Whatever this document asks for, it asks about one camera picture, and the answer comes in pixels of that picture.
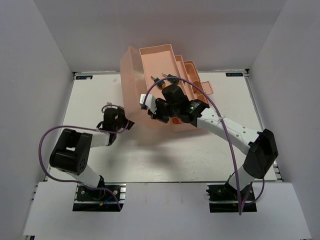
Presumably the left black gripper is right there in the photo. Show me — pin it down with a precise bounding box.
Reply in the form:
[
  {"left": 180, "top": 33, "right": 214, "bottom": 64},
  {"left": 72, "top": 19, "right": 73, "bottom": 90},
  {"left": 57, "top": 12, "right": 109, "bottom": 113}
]
[{"left": 113, "top": 105, "right": 140, "bottom": 131}]

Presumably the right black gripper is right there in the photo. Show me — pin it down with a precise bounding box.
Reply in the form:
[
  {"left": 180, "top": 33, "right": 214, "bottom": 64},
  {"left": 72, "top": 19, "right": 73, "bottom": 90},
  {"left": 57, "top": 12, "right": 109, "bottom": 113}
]
[{"left": 148, "top": 99, "right": 180, "bottom": 124}]

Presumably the stubby dark green screwdriver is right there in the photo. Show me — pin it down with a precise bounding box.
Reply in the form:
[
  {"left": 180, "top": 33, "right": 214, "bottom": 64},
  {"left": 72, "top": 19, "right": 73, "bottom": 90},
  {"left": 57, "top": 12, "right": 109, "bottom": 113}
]
[{"left": 161, "top": 73, "right": 180, "bottom": 84}]

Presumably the stubby green orange screwdriver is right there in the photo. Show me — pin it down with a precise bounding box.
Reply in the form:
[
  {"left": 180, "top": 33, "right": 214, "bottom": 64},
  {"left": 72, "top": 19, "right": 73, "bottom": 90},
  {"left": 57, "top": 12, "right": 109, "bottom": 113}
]
[{"left": 151, "top": 76, "right": 166, "bottom": 89}]

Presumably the pink plastic toolbox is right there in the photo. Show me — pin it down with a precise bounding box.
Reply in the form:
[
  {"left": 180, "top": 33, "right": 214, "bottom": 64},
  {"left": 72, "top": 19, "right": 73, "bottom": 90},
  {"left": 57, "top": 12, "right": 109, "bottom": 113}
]
[{"left": 119, "top": 44, "right": 215, "bottom": 133}]

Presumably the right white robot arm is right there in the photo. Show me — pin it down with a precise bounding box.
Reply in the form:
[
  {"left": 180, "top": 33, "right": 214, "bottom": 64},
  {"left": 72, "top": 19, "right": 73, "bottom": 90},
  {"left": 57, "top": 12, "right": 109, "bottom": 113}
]
[{"left": 139, "top": 85, "right": 279, "bottom": 200}]

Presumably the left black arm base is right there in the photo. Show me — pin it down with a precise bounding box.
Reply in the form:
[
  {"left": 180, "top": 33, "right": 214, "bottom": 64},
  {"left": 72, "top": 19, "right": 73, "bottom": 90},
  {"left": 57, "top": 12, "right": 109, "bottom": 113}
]
[{"left": 72, "top": 183, "right": 126, "bottom": 212}]

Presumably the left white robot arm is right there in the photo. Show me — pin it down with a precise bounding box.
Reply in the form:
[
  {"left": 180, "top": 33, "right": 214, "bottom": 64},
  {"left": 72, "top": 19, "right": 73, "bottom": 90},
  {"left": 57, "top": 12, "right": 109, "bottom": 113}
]
[{"left": 49, "top": 104, "right": 134, "bottom": 200}]

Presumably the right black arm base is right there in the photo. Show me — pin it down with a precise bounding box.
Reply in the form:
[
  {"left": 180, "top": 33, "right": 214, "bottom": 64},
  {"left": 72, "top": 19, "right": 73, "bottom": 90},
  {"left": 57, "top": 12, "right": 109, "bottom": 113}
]
[{"left": 206, "top": 184, "right": 257, "bottom": 213}]

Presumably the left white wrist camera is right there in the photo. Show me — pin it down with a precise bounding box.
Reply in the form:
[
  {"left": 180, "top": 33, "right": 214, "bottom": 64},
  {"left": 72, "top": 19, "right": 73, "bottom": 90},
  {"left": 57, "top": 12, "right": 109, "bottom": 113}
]
[{"left": 101, "top": 102, "right": 118, "bottom": 113}]

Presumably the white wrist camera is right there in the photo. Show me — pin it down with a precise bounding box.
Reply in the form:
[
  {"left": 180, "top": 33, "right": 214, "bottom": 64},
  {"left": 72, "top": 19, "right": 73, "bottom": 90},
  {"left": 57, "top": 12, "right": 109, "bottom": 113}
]
[
  {"left": 101, "top": 102, "right": 118, "bottom": 113},
  {"left": 139, "top": 94, "right": 157, "bottom": 113}
]

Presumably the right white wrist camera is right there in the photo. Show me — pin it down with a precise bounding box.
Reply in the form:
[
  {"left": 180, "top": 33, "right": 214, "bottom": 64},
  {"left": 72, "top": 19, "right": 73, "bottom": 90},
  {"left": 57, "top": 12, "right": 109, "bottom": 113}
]
[{"left": 139, "top": 94, "right": 157, "bottom": 113}]

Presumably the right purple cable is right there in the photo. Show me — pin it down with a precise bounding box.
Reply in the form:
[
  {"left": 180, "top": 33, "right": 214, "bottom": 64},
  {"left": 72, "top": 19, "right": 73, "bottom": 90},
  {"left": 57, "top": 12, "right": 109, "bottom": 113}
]
[{"left": 143, "top": 77, "right": 266, "bottom": 216}]

